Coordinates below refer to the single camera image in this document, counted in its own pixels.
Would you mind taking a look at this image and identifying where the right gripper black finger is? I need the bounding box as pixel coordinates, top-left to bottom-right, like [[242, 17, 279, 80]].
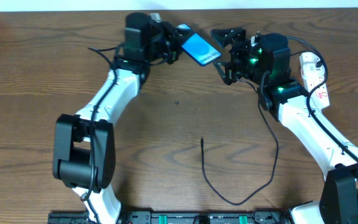
[[210, 27, 246, 48], [213, 61, 233, 85]]

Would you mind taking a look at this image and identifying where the blue Galaxy smartphone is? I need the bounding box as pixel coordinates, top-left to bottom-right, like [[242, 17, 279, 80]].
[[177, 24, 221, 66]]

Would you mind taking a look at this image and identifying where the black charger cable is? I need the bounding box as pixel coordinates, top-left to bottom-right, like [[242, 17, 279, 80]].
[[200, 49, 323, 207]]

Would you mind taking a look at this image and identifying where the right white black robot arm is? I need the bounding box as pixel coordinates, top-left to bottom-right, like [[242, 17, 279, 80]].
[[211, 28, 358, 223]]

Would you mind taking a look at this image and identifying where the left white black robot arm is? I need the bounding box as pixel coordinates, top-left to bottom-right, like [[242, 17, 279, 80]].
[[52, 12, 194, 223]]

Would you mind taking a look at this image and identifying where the white power strip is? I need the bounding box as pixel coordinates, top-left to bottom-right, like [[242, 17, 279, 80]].
[[299, 52, 330, 110]]

